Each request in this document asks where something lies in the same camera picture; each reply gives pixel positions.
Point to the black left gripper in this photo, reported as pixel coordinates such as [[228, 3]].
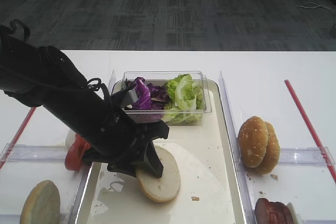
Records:
[[130, 144]]

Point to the bun slice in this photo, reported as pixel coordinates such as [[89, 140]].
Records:
[[165, 188], [42, 204]]

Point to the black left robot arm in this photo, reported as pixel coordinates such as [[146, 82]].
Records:
[[45, 76]]

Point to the green lettuce leaves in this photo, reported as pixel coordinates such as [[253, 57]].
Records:
[[186, 96]]

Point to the rear tomato slice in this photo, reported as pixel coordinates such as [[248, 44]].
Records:
[[79, 140]]

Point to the tomato slice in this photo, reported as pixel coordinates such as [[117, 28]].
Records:
[[79, 140], [73, 160]]

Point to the front tomato slice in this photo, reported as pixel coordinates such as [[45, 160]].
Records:
[[73, 160]]

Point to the front meat patty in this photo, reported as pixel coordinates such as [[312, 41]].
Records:
[[265, 212]]

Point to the meat patty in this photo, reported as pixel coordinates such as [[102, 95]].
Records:
[[265, 212], [283, 214]]

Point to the rear meat patty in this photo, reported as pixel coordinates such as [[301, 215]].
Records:
[[283, 214]]

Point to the purple cabbage leaves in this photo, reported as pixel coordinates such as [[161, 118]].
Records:
[[150, 97]]

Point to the clear plastic salad box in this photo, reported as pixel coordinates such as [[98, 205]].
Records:
[[160, 78]]

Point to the white metal tray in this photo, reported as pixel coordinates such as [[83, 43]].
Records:
[[209, 192]]

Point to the white pusher block left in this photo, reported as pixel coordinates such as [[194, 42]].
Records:
[[70, 139]]

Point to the white pusher block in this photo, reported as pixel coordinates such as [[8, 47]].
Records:
[[293, 213], [70, 139]]

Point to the front sesame bun top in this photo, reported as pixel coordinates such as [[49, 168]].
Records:
[[253, 141]]

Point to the sesame bun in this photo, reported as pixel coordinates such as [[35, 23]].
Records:
[[253, 141], [272, 154]]

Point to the rear sesame bun top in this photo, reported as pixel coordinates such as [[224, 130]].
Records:
[[272, 154]]

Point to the left red strip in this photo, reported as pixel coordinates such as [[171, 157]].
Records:
[[21, 129]]

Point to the red strip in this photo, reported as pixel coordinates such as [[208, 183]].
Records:
[[311, 129], [21, 129]]

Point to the upper left clear holder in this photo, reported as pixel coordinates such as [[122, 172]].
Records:
[[26, 153]]

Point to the clear holder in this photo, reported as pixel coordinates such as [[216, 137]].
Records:
[[26, 153], [312, 156]]

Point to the white pusher block right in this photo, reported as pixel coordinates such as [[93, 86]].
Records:
[[293, 213]]

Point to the upper right clear holder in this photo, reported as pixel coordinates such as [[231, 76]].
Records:
[[312, 156]]

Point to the right red strip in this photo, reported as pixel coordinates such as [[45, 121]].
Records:
[[311, 129]]

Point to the left clear long rail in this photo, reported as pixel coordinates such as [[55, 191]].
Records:
[[89, 114]]

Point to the clear long rail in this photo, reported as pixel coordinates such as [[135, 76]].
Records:
[[239, 171], [89, 114]]

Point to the right clear long rail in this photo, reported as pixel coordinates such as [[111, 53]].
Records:
[[239, 171]]

